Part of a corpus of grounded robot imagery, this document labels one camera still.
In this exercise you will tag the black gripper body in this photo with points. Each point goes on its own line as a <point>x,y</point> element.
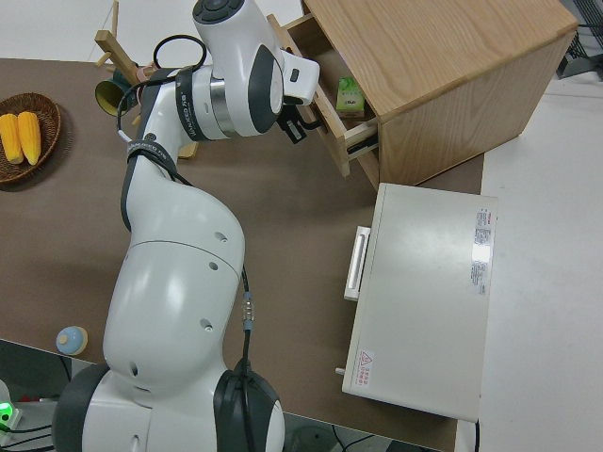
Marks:
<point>289,114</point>

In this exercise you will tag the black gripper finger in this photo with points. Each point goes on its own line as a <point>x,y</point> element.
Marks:
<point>295,132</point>

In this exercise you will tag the light wooden drawer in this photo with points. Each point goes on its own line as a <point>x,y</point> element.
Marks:
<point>335,136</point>

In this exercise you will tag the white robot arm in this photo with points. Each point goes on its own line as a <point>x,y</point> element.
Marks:
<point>174,282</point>

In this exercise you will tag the green drink carton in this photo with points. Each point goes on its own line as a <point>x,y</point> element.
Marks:
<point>351,96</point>

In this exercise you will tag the brown table mat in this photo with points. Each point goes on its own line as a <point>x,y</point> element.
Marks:
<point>292,212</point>

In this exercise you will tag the oak wooden cabinet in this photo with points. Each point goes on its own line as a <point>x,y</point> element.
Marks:
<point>424,61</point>

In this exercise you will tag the pink mug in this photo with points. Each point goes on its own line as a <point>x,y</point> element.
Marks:
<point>147,75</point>

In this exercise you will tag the green mug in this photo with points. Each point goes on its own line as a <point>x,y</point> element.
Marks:
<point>109,96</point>

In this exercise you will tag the wooden mug rack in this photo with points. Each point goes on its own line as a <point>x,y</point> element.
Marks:
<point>115,49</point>

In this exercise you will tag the white toaster oven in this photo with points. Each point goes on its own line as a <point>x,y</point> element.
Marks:
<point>419,301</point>

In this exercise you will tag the woven wicker basket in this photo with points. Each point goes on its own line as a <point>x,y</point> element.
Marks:
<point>49,136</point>

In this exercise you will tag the yellow corn cob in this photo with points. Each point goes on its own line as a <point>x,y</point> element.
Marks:
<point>30,136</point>
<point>10,139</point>

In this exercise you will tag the dark grey equipment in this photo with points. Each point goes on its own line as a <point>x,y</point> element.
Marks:
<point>581,52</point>

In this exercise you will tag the blue dome wooden shaker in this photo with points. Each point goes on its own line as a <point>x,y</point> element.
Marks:
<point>70,340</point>

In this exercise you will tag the white device with green light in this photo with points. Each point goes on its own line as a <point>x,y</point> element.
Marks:
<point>7,409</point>

